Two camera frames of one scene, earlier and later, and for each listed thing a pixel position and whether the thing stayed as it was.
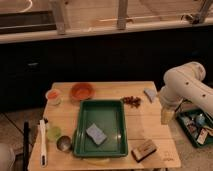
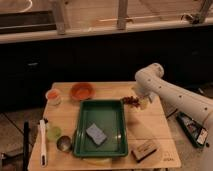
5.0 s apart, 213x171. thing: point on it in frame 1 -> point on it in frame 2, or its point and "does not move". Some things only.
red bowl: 83,91 does not move
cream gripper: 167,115 -> 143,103
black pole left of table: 26,146 does not move
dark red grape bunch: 132,101 does not move
